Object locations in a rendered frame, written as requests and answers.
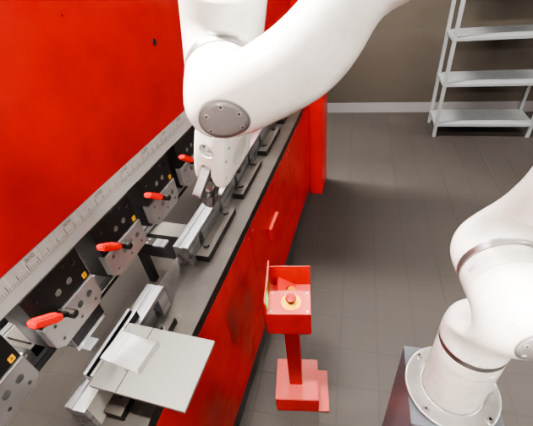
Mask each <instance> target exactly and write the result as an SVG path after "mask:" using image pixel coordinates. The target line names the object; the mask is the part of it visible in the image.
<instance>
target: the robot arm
mask: <svg viewBox="0 0 533 426"><path fill-rule="evenodd" d="M409 1H411V0H299V1H298V2H297V3H296V4H295V5H294V6H293V7H292V8H291V9H290V10H289V11H288V12H287V13H286V14H285V15H284V16H283V17H282V18H281V19H280V20H279V21H278V22H277V23H276V24H275V25H274V26H272V27H271V28H270V29H269V30H267V31H266V32H264V29H265V21H266V13H267V0H179V16H180V24H181V33H182V42H183V50H184V88H183V93H184V109H185V112H186V115H187V117H188V119H189V121H190V122H191V124H192V125H193V126H194V128H195V141H194V161H195V173H196V176H197V177H198V180H197V182H196V185H195V189H194V191H193V194H192V196H194V197H196V198H198V199H201V203H202V204H204V205H205V206H207V207H209V208H215V209H217V210H219V208H220V207H221V194H220V193H218V191H219V188H225V187H226V186H228V184H229V183H230V181H231V180H232V178H233V177H234V174H235V173H238V174H239V173H240V172H241V168H242V161H243V159H244V158H245V156H246V154H247V153H248V150H249V148H250V137H251V133H252V132H254V131H256V130H258V129H261V128H265V127H266V126H268V125H270V124H272V123H275V122H277V121H279V120H281V119H283V118H285V117H288V116H290V115H292V114H294V113H296V112H298V111H299V110H301V109H303V108H305V107H307V106H309V105H310V104H311V103H313V102H315V101H317V100H318V99H319V98H321V97H322V96H324V95H325V94H326V93H327V92H328V91H329V90H330V89H331V88H332V87H333V86H334V85H336V84H337V83H338V81H339V80H340V79H341V78H342V77H343V76H344V75H345V74H346V73H347V72H348V71H349V70H350V68H351V67H352V65H353V64H354V62H355V61H356V59H357V58H358V56H359V55H360V53H361V52H362V50H363V48H364V47H365V44H366V43H367V41H368V40H369V38H370V36H371V33H372V32H373V30H374V29H375V28H376V26H377V24H378V23H379V22H380V20H381V19H382V18H383V17H384V16H385V15H387V14H388V13H390V12H391V11H392V10H394V9H396V8H397V7H399V6H401V5H403V4H405V3H407V2H409ZM208 182H212V183H215V184H214V188H209V187H207V184H208ZM450 254H451V259H452V262H453V266H454V269H455V270H456V273H457V275H458V278H459V280H460V283H461V285H462V287H463V289H464V293H465V295H466V297H467V298H466V299H462V300H459V301H458V302H456V303H454V304H453V305H451V306H450V307H449V308H448V310H447V311H446V313H445V315H444V316H443V318H442V322H441V324H440V326H439V329H438V331H437V335H436V338H435V341H434V343H433V345H432V347H426V348H423V349H421V350H419V351H418V352H416V353H415V354H414V355H413V356H412V357H411V358H410V360H409V361H408V364H407V366H406V370H405V374H404V381H405V386H406V390H407V392H408V394H409V398H410V400H411V401H412V402H413V404H414V405H415V407H416V408H417V410H418V411H419V412H420V413H421V414H422V415H423V416H424V417H425V418H426V419H427V420H428V421H430V422H431V423H432V424H434V425H436V426H494V425H495V423H496V422H497V421H498V419H499V417H500V414H501V410H502V399H501V395H500V392H499V389H498V387H497V384H496V382H497V380H498V378H499V376H500V375H501V373H502V372H503V371H504V369H505V367H506V366H507V364H508V362H509V361H510V359H511V358H514V359H520V360H533V167H532V168H531V169H530V170H529V171H528V173H527V174H526V175H525V176H524V177H523V179H522V180H521V181H520V182H519V183H518V184H517V185H516V186H515V187H513V188H512V189H511V190H510V191H509V192H508V193H507V194H505V195H504V196H503V197H502V198H501V199H499V200H497V201H496V202H494V203H493V204H491V205H489V206H487V207H486V208H484V209H483V210H480V211H479V212H477V213H476V214H474V215H473V216H471V217H470V218H469V219H467V220H466V221H464V222H463V223H462V224H461V225H460V226H459V228H458V229H457V230H456V232H455V234H454V235H453V238H452V241H451V245H450Z"/></svg>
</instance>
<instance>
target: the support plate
mask: <svg viewBox="0 0 533 426"><path fill-rule="evenodd" d="M151 329H152V328H151V327H148V326H143V325H137V324H132V323H128V325H127V326H126V328H125V329H124V331H125V332H128V333H130V334H133V335H135V336H139V337H142V338H144V339H146V338H147V337H148V335H149V333H150V332H151ZM147 340H149V341H153V342H156V341H157V340H158V341H159V343H160V346H159V347H158V349H157V350H156V351H155V353H154V354H153V356H152V357H151V359H150V360H149V362H148V363H147V365H146V366H145V367H144V369H143V370H142V372H141V373H140V374H137V373H135V372H133V371H130V370H129V372H128V373H127V374H126V371H124V370H125V368H123V367H120V366H118V365H116V364H114V363H110V362H108V361H106V360H104V362H103V363H102V365H101V367H100V368H99V369H98V370H97V372H96V374H95V375H94V377H93V378H92V380H91V382H90V383H89V384H88V386H89V387H92V388H95V389H98V390H101V391H106V392H110V393H113V394H116V395H120V396H125V397H128V398H131V399H135V400H137V401H143V402H146V403H149V404H152V405H156V406H159V407H164V408H167V409H170V410H174V411H176V412H182V413H186V411H187V409H188V406H189V404H190V401H191V399H192V396H193V395H194V393H195V389H196V387H197V385H198V383H199V380H200V378H201V375H202V373H203V371H204V368H205V366H206V363H207V361H208V358H209V357H210V355H211V352H212V349H213V347H214V345H215V341H212V340H207V339H203V338H199V337H195V336H188V335H184V334H179V333H176V332H171V331H167V330H160V329H156V328H154V329H153V331H152V332H151V334H150V335H149V337H148V339H147ZM126 370H127V369H126ZM125 374H126V376H125V378H124V380H123V382H122V384H121V385H120V386H119V388H118V385H119V384H120V382H121V380H122V379H123V377H124V375H125ZM117 388H118V390H117V392H116V393H115V390H116V389H117Z"/></svg>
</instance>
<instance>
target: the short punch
mask: <svg viewBox="0 0 533 426"><path fill-rule="evenodd" d="M103 313H104V310H103V309H102V307H101V305H100V304H98V305H97V307H96V308H95V309H94V311H93V312H92V313H91V315H90V316H89V318H88V319H87V320H86V321H85V323H84V324H83V325H82V326H81V327H80V329H79V330H78V332H77V333H76V334H75V335H74V337H73V338H72V340H71V341H70V342H69V343H70V344H71V345H72V346H73V347H76V348H77V350H78V351H80V349H81V348H82V347H83V346H84V345H85V343H86V342H87V340H88V339H89V337H90V336H91V334H92V333H93V332H94V330H95V329H96V327H97V326H98V325H99V324H100V323H101V321H102V319H103V318H104V317H105V316H104V314H103Z"/></svg>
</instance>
